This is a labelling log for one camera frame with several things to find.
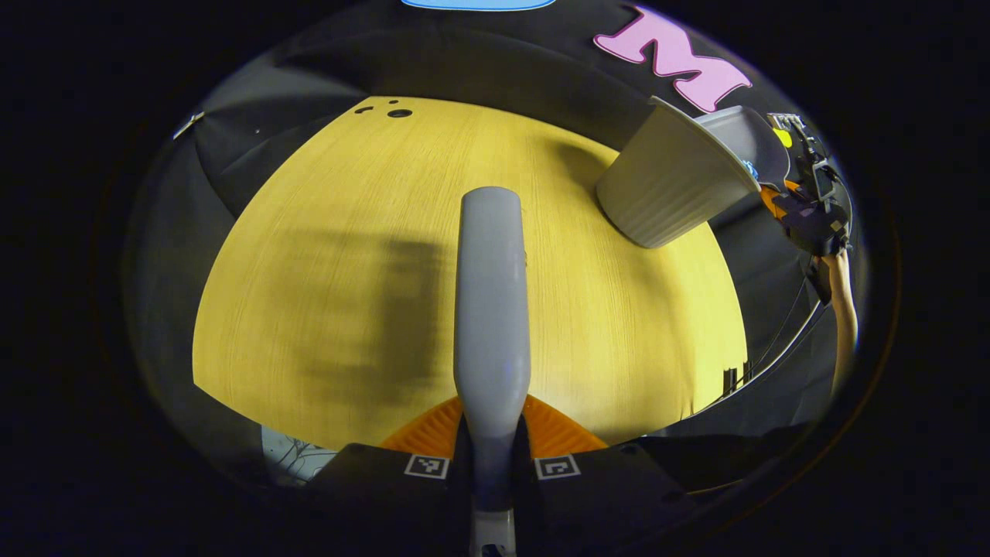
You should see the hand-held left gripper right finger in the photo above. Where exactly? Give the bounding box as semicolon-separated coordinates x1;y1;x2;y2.
514;393;697;557

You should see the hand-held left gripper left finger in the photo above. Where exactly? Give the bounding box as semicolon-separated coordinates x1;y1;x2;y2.
306;396;474;557

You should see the grey dustpan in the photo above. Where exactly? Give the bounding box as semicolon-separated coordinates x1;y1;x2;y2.
696;106;791;186

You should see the white ribbed garbage bin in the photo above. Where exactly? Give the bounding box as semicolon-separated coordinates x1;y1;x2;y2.
596;97;763;248

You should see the small grey broom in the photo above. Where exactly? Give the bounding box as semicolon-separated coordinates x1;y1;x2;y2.
453;186;533;557

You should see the wooden desktop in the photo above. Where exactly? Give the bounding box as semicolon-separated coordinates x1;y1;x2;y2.
192;96;749;451

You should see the black backdrop cloth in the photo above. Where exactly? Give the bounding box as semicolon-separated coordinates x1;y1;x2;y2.
124;0;852;496

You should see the black cable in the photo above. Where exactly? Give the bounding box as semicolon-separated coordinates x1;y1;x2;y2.
688;275;832;415

